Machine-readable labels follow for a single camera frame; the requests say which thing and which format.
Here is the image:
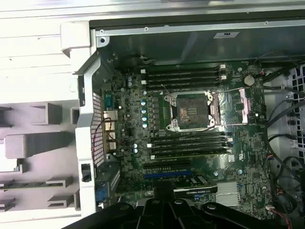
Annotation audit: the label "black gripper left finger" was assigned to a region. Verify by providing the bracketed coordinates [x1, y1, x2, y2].
[61, 181, 166, 229]

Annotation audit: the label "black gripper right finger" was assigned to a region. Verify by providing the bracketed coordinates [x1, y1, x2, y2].
[164, 181, 284, 229]

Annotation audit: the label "thin wire locking lever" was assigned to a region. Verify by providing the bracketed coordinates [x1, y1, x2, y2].
[160, 83, 172, 96]

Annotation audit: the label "CPU socket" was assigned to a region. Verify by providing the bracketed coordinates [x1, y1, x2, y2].
[169, 91, 216, 132]

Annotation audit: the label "black graphics card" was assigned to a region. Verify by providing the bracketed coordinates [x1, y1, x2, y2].
[154, 176, 219, 200]

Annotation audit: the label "blue expansion slot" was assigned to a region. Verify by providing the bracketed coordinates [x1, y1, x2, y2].
[144, 172, 193, 180]

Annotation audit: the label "silver finned chipset heatsink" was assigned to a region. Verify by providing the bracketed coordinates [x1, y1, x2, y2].
[215, 181, 241, 206]

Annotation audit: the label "black expansion slot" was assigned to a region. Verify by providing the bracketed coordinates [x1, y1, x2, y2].
[143, 160, 192, 169]

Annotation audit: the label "black RAM slot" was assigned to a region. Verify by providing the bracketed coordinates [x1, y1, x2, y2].
[147, 137, 233, 147]
[151, 132, 227, 141]
[145, 71, 227, 80]
[145, 81, 222, 91]
[152, 143, 229, 153]
[140, 64, 227, 74]
[141, 75, 227, 85]
[150, 148, 232, 160]

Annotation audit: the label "green motherboard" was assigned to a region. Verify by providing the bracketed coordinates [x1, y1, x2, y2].
[101, 59, 275, 217]

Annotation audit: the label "silver ethernet USB port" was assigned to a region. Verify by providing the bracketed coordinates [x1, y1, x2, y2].
[103, 110, 119, 123]

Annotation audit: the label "green RAM stick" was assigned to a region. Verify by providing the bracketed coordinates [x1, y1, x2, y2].
[0, 182, 73, 191]

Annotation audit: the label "grey parts rack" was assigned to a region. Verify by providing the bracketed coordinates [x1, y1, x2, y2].
[0, 101, 83, 217]

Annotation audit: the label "coin cell battery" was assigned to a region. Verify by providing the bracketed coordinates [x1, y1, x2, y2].
[243, 74, 255, 87]

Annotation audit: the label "black and silver PC case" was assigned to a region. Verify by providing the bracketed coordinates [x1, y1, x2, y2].
[72, 9, 305, 229]

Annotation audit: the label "silver metal drive cage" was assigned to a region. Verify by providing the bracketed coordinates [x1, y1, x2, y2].
[285, 61, 305, 153]

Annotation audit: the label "pale grey case latch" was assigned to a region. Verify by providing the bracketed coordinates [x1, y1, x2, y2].
[60, 21, 98, 59]

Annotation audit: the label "power wire bundle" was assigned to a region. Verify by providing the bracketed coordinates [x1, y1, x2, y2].
[270, 155, 305, 229]

